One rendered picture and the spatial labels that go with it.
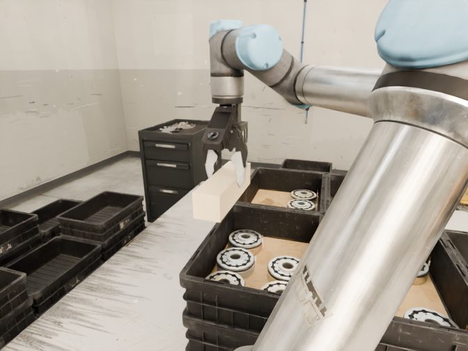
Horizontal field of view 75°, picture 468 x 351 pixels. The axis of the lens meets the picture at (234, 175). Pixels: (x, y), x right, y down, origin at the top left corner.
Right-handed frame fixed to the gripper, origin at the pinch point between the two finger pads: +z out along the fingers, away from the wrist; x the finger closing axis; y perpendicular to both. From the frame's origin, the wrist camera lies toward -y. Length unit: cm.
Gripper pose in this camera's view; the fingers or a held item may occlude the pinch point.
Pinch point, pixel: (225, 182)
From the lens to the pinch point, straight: 74.5
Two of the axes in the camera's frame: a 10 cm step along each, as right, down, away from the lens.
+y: 3.1, -3.1, 9.0
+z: 0.0, 9.4, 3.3
